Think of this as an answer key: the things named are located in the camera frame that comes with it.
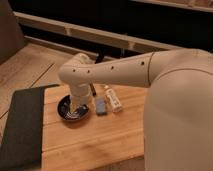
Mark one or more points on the wooden cutting board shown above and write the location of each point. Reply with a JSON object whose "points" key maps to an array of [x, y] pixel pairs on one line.
{"points": [[94, 141]]}

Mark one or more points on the white tube bottle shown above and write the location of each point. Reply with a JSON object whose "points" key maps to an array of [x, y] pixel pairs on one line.
{"points": [[113, 99]]}

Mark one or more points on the dark grey mat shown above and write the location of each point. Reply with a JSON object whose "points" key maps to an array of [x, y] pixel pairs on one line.
{"points": [[22, 138]]}

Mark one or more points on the dark ceramic bowl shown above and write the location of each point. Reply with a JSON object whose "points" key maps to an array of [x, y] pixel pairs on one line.
{"points": [[65, 112]]}

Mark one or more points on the blue sponge block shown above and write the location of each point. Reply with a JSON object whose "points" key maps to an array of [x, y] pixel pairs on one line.
{"points": [[100, 106]]}

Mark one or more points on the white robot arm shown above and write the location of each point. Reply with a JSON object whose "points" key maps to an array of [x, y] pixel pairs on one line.
{"points": [[178, 111]]}

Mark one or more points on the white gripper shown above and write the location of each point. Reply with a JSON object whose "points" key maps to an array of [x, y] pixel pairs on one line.
{"points": [[80, 95]]}

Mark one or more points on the black rectangular block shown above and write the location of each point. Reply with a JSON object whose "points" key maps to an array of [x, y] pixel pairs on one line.
{"points": [[93, 90]]}

